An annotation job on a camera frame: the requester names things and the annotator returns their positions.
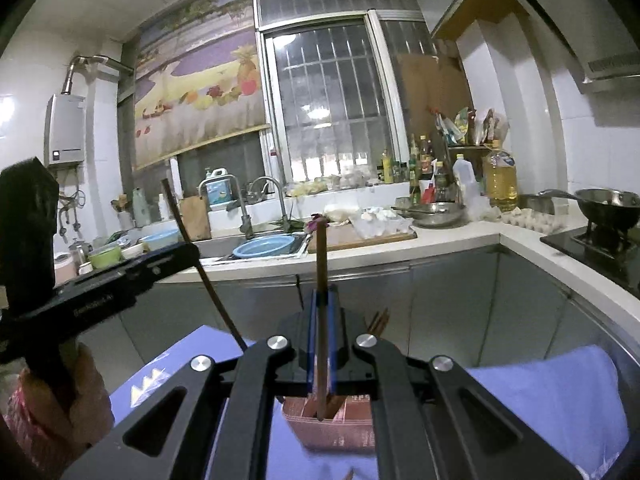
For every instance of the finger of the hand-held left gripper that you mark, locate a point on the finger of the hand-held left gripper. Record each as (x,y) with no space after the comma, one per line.
(160,265)

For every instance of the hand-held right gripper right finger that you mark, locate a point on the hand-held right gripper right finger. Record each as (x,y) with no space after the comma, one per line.
(333,360)

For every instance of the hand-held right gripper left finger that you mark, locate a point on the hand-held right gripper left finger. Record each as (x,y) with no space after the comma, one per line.
(312,355)

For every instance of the pile of wooden chopsticks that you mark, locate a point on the pile of wooden chopsticks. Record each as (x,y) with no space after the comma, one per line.
(378,324)

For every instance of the pink plastic basket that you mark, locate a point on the pink plastic basket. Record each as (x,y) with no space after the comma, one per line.
(345,430)

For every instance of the curved dark single chopstick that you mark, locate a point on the curved dark single chopstick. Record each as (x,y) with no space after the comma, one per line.
(222,306)

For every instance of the straight dark single chopstick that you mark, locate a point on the straight dark single chopstick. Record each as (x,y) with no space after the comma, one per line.
(321,260)

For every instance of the person's left forearm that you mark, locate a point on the person's left forearm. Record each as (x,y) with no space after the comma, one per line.
(15,405)

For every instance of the person's left hand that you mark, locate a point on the person's left hand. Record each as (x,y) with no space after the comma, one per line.
(90,395)

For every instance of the pale blue basin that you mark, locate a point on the pale blue basin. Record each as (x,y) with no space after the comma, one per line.
(160,240)

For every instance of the green bowl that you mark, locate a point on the green bowl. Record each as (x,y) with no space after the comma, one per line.
(105,258)

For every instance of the upright wooden cutting board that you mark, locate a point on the upright wooden cutting board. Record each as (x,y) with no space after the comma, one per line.
(195,217)

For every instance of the pale green bottle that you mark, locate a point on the pale green bottle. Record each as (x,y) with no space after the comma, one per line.
(141,207)

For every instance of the steel sink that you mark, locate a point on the steel sink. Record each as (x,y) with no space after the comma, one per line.
(220,247)

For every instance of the blue label detergent jug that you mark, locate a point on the blue label detergent jug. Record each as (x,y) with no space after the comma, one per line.
(220,192)

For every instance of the tall metal faucet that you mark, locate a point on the tall metal faucet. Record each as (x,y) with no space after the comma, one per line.
(245,220)

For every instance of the grey water heater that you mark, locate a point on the grey water heater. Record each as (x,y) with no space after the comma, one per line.
(65,130)

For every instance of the flat wooden cutting board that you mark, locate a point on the flat wooden cutting board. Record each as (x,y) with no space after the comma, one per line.
(360,242)

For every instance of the curved metal faucet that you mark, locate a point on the curved metal faucet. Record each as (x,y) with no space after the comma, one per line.
(281,205)

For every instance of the clear plastic egg carton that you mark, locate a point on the clear plastic egg carton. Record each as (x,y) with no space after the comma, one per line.
(380,225)

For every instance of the metal exhaust pipe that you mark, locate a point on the metal exhaust pipe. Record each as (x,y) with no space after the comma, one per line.
(70,72)

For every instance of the fruit printed window blind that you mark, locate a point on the fruit printed window blind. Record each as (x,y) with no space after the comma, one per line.
(200,100)

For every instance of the shallow metal pan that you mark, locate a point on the shallow metal pan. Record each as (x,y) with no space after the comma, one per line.
(435,215)

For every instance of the blue printed tablecloth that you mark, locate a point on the blue printed tablecloth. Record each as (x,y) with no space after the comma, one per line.
(525,400)

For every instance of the group of condiment bottles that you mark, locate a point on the group of condiment bottles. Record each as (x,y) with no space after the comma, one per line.
(425,160)

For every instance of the white plastic jug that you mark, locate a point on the white plastic jug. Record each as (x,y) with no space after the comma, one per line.
(465,177)

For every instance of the egg tray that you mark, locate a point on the egg tray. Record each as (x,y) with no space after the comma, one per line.
(530,219)

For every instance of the barred window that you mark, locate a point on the barred window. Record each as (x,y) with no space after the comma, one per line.
(330,90)

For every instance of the large cooking oil bottle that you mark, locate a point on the large cooking oil bottle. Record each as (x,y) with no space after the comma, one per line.
(500,180)

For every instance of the heap of snack bags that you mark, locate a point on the heap of snack bags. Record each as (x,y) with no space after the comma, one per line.
(465,125)

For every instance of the black gas stove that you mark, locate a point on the black gas stove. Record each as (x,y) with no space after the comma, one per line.
(590,255)

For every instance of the brown cardboard panel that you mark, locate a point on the brown cardboard panel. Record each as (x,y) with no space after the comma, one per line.
(430,90)

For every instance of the range hood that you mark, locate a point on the range hood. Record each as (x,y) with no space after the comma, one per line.
(575,20)

